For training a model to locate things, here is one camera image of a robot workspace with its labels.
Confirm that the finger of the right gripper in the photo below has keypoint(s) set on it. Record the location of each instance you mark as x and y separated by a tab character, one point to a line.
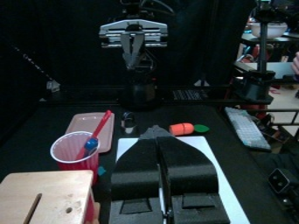
138	46
126	46

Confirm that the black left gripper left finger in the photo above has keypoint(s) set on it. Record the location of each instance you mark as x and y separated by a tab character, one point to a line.
134	172

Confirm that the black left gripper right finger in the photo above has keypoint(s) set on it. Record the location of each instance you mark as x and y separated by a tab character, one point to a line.
191	172

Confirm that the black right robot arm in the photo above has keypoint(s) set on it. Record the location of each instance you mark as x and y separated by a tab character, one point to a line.
140	93

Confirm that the person's hand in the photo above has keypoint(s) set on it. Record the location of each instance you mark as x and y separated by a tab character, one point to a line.
295	64

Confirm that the small teal piece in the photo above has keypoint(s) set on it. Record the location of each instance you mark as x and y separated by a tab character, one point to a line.
100	171

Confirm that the orange toy carrot green leaf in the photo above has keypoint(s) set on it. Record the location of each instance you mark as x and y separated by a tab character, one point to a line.
182	129

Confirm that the red plastic cup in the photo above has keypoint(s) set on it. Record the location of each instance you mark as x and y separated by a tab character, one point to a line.
70	159

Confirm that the red utensil with blue end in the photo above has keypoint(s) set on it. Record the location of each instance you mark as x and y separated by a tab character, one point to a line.
102	124

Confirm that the white computer keyboard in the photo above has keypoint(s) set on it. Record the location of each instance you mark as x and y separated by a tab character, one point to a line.
247	129

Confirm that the pink plastic tray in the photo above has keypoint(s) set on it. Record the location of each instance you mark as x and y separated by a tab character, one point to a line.
83	124

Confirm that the wooden box with slot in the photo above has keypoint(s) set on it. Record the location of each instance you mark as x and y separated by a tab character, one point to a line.
51	195

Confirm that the black box with sockets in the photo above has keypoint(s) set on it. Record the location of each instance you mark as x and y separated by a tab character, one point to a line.
281	180

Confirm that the white bowl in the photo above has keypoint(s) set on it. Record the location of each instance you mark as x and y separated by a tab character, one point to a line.
269	29

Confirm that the white clamp bracket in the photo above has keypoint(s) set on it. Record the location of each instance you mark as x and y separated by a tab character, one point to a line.
52	85

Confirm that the black camera stand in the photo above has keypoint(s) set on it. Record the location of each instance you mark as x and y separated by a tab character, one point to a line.
262	58

